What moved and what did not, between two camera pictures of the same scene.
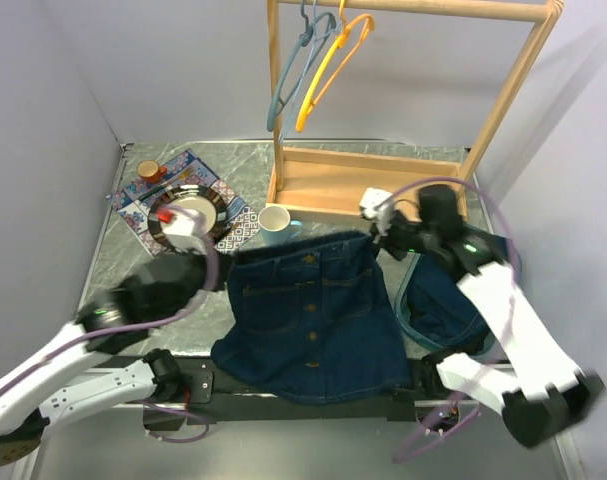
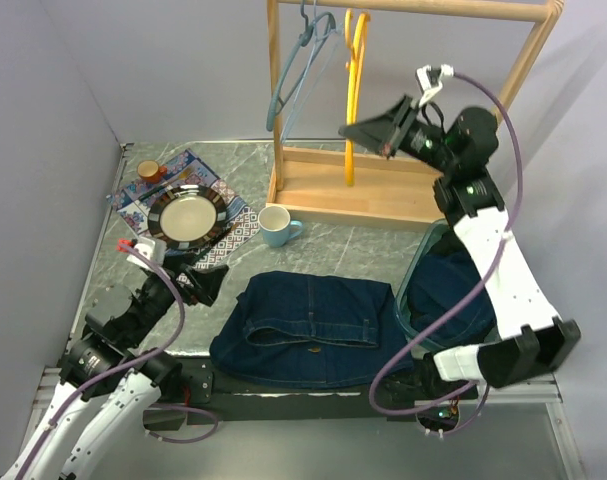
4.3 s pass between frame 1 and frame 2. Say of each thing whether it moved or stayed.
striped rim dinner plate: stayed
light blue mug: stayed
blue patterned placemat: stayed
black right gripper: moved
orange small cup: stayed
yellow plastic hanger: moved
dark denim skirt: moved
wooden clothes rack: stayed
